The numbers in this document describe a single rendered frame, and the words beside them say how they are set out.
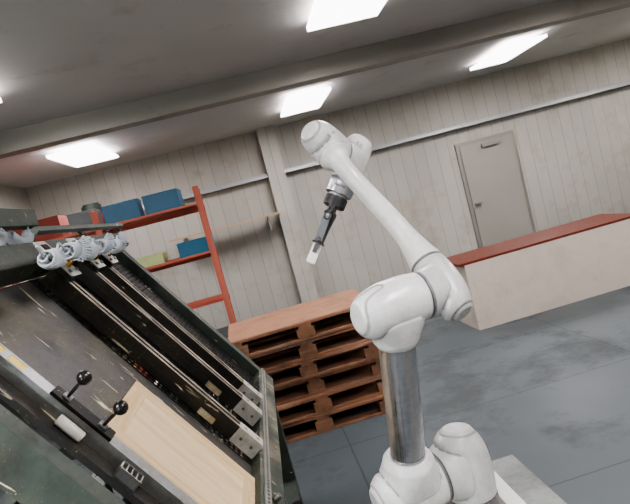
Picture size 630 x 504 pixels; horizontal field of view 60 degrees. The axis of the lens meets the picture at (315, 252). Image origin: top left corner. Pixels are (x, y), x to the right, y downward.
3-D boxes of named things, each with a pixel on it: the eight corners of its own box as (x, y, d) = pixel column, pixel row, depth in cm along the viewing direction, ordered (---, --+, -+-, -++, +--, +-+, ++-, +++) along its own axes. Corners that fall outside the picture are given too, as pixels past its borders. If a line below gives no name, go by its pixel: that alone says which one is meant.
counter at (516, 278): (654, 278, 618) (640, 213, 611) (475, 331, 595) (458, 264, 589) (613, 272, 688) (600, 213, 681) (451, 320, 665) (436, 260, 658)
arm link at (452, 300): (450, 244, 149) (408, 257, 144) (490, 293, 138) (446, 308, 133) (438, 274, 158) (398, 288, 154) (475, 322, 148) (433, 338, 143)
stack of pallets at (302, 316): (378, 377, 535) (355, 287, 526) (404, 407, 446) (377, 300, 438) (249, 416, 520) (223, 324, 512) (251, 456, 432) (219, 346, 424)
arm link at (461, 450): (509, 491, 165) (493, 424, 164) (460, 517, 159) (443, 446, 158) (476, 472, 181) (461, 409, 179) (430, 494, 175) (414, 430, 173)
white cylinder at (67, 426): (51, 425, 137) (76, 445, 138) (59, 416, 137) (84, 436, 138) (55, 420, 140) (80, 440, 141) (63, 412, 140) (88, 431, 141)
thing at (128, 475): (133, 492, 140) (141, 483, 140) (112, 475, 139) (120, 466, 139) (137, 484, 144) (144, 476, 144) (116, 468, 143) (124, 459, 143)
